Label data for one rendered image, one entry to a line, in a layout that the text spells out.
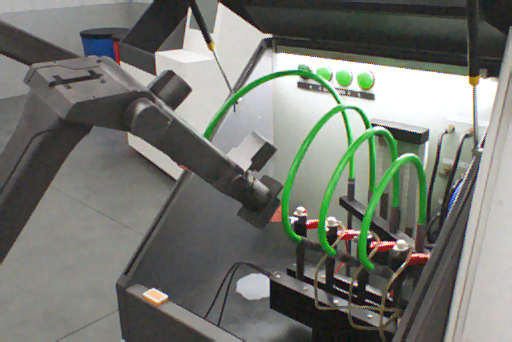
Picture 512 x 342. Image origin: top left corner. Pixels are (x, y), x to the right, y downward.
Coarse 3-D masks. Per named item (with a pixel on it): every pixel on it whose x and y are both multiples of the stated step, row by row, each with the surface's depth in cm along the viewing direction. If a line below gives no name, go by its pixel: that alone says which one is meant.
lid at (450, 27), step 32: (224, 0) 145; (256, 0) 136; (288, 0) 130; (320, 0) 124; (352, 0) 119; (384, 0) 113; (416, 0) 108; (448, 0) 104; (480, 0) 98; (288, 32) 149; (320, 32) 141; (352, 32) 133; (384, 32) 126; (416, 32) 120; (448, 32) 114; (480, 32) 109
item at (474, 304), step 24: (504, 72) 97; (504, 96) 98; (504, 120) 98; (504, 144) 98; (480, 168) 101; (504, 168) 98; (480, 192) 101; (504, 192) 98; (480, 216) 102; (504, 216) 98; (480, 240) 102; (504, 240) 99; (480, 264) 101; (504, 264) 99; (456, 288) 104; (480, 288) 102; (504, 288) 99; (456, 312) 105; (480, 312) 102; (504, 312) 99; (456, 336) 105; (480, 336) 102; (504, 336) 99
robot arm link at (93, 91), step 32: (64, 64) 64; (96, 64) 67; (32, 96) 62; (64, 96) 60; (96, 96) 62; (128, 96) 65; (32, 128) 62; (64, 128) 61; (128, 128) 69; (0, 160) 64; (32, 160) 62; (64, 160) 66; (0, 192) 63; (32, 192) 65; (0, 224) 64; (0, 256) 68
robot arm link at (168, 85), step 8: (168, 72) 116; (160, 80) 116; (168, 80) 116; (176, 80) 116; (152, 88) 114; (160, 88) 116; (168, 88) 116; (176, 88) 116; (184, 88) 117; (160, 96) 115; (168, 96) 116; (176, 96) 116; (184, 96) 118; (168, 104) 116; (176, 104) 117
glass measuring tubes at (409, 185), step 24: (384, 120) 137; (384, 144) 136; (408, 144) 134; (384, 168) 138; (408, 168) 136; (384, 192) 140; (408, 192) 135; (384, 216) 142; (408, 216) 137; (384, 240) 145; (384, 264) 145
